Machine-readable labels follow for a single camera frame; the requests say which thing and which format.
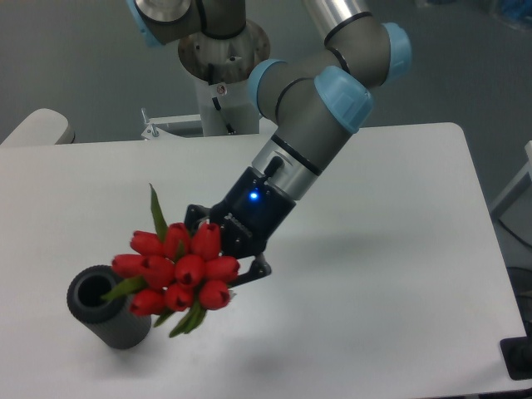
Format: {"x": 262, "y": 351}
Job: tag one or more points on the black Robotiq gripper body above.
{"x": 249, "y": 214}

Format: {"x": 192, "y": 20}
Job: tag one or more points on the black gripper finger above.
{"x": 259, "y": 268}
{"x": 195, "y": 216}

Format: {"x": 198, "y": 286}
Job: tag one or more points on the red tulip bouquet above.
{"x": 175, "y": 270}

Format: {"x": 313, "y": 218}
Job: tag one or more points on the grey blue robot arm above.
{"x": 316, "y": 105}

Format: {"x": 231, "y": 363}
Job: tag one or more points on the dark grey ribbed vase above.
{"x": 110, "y": 320}

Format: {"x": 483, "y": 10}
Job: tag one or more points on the white chair seat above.
{"x": 42, "y": 127}

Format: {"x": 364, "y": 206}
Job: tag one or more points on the white metal frame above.
{"x": 513, "y": 190}

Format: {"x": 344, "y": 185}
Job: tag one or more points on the black table clamp mount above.
{"x": 516, "y": 352}

